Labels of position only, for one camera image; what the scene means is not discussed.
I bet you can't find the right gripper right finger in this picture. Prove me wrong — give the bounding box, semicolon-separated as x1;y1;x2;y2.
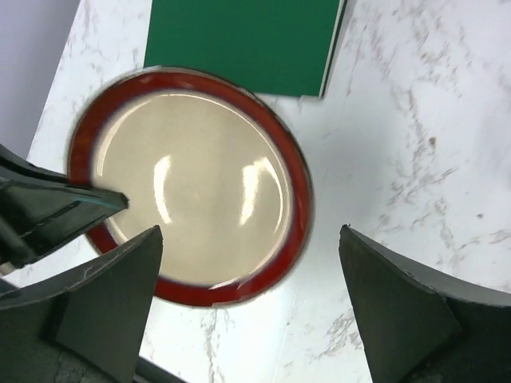
339;225;510;382

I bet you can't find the green board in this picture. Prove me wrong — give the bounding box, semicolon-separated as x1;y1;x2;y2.
144;0;347;97

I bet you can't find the dark red plate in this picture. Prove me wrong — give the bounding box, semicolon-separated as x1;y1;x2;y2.
67;67;314;307

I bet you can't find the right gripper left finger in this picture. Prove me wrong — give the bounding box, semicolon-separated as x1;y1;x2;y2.
1;227;163;382

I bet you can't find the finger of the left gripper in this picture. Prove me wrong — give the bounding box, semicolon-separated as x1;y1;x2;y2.
1;177;129;270
1;145;77;188

